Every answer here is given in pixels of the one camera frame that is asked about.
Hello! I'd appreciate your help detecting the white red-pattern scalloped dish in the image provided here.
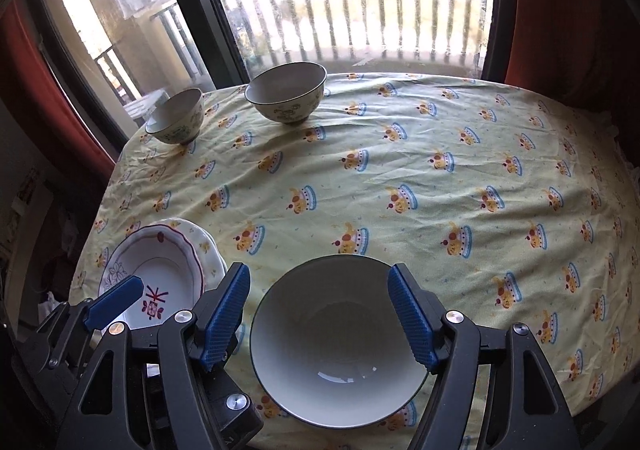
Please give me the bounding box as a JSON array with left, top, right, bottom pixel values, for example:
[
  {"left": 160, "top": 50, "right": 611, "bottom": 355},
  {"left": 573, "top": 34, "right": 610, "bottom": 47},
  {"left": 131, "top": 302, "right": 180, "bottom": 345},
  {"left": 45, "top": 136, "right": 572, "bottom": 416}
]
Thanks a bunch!
[{"left": 99, "top": 225, "right": 204, "bottom": 329}]

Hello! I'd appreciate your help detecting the floral ceramic bowl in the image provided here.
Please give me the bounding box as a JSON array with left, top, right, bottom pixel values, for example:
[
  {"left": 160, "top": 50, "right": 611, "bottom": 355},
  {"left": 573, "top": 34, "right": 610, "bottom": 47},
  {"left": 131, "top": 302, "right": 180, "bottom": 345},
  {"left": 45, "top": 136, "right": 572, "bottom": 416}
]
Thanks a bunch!
[
  {"left": 250, "top": 255, "right": 426, "bottom": 430},
  {"left": 144, "top": 88, "right": 204, "bottom": 144},
  {"left": 244, "top": 62, "right": 328, "bottom": 125}
]

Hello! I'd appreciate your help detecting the white beaded yellow-flower plate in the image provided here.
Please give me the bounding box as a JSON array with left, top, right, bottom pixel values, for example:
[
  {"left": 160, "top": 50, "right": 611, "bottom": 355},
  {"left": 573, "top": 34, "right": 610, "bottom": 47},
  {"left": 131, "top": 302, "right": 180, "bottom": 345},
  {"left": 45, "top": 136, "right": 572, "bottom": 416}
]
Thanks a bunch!
[{"left": 154, "top": 217, "right": 228, "bottom": 291}]

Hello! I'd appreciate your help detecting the yellow printed tablecloth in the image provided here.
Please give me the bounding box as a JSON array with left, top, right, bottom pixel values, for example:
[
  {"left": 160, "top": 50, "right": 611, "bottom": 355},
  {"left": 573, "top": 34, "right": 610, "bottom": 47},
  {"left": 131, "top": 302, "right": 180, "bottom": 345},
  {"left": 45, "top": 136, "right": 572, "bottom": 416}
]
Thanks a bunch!
[{"left": 70, "top": 74, "right": 639, "bottom": 448}]

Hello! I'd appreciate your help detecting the white air conditioner unit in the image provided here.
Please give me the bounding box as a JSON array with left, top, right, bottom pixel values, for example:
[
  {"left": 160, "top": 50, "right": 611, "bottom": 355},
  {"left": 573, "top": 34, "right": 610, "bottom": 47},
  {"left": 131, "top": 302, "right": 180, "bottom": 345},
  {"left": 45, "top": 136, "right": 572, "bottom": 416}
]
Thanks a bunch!
[{"left": 124, "top": 89, "right": 169, "bottom": 127}]

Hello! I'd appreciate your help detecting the left red curtain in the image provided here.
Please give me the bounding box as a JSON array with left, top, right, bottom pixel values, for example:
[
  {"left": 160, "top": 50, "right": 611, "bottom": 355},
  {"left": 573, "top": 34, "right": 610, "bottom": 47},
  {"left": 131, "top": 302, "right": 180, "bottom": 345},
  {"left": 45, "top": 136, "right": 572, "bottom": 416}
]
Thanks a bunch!
[{"left": 1, "top": 0, "right": 114, "bottom": 185}]

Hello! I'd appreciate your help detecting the red curtain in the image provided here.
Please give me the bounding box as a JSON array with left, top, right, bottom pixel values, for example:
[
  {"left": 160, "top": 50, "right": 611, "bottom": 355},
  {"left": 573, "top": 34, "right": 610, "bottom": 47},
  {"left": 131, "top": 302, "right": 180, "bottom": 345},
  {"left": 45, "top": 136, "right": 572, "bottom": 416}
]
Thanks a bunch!
[
  {"left": 1, "top": 0, "right": 114, "bottom": 185},
  {"left": 506, "top": 0, "right": 627, "bottom": 104}
]

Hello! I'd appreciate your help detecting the right red curtain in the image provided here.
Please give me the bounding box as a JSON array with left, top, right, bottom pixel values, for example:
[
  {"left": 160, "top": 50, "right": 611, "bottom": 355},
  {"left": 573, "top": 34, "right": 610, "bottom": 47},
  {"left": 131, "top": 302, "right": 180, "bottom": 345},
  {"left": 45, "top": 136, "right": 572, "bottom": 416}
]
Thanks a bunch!
[{"left": 506, "top": 0, "right": 627, "bottom": 104}]

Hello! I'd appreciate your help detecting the balcony metal railing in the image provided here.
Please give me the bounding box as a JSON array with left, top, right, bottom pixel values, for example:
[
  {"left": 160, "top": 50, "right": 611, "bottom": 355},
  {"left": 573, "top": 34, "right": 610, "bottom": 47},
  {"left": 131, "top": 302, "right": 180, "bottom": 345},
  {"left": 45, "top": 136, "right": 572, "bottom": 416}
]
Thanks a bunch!
[{"left": 81, "top": 0, "right": 492, "bottom": 104}]

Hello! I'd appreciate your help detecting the black window frame post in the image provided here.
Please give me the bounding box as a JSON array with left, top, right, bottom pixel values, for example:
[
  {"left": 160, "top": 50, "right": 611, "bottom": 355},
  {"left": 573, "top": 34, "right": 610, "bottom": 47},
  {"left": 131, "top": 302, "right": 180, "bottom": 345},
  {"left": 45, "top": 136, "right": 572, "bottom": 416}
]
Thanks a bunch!
[{"left": 177, "top": 0, "right": 250, "bottom": 88}]

